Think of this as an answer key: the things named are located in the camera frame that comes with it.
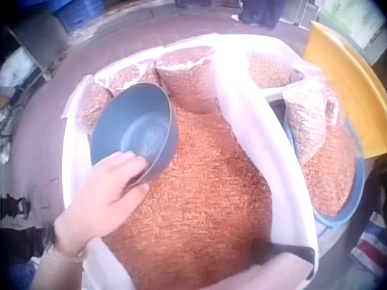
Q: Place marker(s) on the person's left hand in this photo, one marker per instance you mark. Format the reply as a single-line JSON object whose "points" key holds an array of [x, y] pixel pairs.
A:
{"points": [[90, 205]]}

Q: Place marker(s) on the blue plastic bowl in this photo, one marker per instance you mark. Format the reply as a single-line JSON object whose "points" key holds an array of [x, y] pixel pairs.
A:
{"points": [[136, 127]]}

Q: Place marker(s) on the clear bag of grain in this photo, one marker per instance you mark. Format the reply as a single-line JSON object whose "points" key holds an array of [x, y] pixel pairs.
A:
{"points": [[272, 71], [90, 108], [308, 121], [124, 78], [187, 81]]}

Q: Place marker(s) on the heap of orange grain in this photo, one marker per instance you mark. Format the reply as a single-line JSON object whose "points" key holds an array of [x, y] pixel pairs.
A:
{"points": [[196, 187]]}

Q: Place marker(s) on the large white sack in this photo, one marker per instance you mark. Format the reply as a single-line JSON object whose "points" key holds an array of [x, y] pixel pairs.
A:
{"points": [[260, 157]]}

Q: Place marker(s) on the stack of blue crates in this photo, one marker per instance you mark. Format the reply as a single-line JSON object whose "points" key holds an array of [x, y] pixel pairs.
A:
{"points": [[77, 13]]}

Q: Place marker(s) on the grain heap in basin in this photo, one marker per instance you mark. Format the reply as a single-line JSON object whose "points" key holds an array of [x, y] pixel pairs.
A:
{"points": [[332, 181]]}

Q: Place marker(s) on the blue plastic basin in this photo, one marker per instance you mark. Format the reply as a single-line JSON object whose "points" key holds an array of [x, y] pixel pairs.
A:
{"points": [[359, 181]]}

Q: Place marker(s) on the striped tarp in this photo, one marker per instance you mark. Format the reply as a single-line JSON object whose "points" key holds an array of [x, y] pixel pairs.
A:
{"points": [[370, 241]]}

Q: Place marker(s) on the yellow plastic tub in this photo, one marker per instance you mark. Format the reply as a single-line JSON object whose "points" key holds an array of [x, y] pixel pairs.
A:
{"points": [[350, 81]]}

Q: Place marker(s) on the metal frame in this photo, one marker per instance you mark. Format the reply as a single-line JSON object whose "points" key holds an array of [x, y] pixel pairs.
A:
{"points": [[300, 10]]}

